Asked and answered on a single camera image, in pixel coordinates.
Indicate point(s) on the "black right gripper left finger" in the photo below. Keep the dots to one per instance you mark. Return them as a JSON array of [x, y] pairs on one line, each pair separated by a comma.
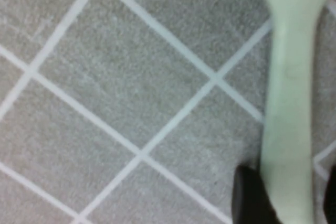
[[249, 197]]

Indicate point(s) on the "pale green plastic spoon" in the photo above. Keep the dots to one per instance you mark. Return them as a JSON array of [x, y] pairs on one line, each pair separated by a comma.
[[288, 103]]

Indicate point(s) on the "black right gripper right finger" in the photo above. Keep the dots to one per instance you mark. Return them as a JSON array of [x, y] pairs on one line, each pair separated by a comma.
[[331, 197]]

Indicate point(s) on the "grey white-grid tablecloth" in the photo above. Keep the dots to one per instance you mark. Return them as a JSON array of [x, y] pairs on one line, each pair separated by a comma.
[[118, 90]]

